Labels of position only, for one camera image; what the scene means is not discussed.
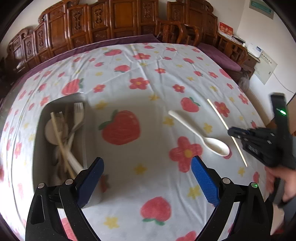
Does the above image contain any person's right hand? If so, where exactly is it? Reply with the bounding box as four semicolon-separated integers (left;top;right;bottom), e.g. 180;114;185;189
264;165;296;202

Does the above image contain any white plastic spoon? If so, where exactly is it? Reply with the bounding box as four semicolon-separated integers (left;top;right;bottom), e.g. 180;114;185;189
168;110;230;157

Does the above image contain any cream plastic chopstick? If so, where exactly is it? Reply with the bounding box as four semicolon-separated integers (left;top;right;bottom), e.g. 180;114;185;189
206;98;248;168

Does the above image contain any light bamboo chopstick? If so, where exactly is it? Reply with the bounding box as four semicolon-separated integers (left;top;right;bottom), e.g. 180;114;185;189
50;112;75;179

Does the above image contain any metal tray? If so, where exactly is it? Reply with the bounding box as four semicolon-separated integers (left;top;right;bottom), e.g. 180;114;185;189
32;93;98;188

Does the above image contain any purple mattress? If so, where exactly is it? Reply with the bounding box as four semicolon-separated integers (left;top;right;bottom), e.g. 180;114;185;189
198;43;241;72

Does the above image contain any wooden chair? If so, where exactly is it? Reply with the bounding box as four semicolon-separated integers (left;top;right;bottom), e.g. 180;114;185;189
155;18;201;47

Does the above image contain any white plastic fork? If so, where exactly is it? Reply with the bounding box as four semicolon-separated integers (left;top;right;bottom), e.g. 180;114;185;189
67;102;84;150

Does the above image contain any red sign box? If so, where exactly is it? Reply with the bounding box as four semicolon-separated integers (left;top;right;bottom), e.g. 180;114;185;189
218;21;234;39

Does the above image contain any wall notice paper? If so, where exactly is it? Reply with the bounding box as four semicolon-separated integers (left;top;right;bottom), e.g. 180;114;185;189
254;51;278;85

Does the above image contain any floral strawberry tablecloth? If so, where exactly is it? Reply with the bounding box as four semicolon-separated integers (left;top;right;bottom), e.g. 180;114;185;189
1;43;267;240

